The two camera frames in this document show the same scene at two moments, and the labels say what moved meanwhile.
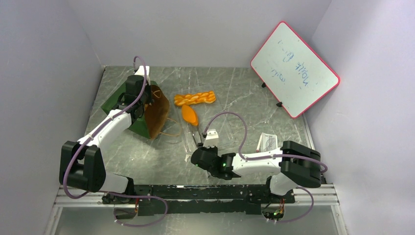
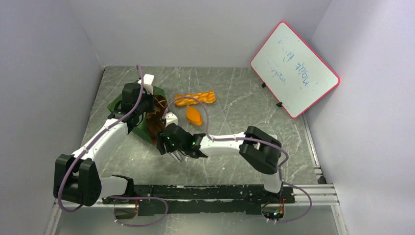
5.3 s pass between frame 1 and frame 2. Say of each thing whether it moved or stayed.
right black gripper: moved
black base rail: stayed
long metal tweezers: moved
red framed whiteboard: stayed
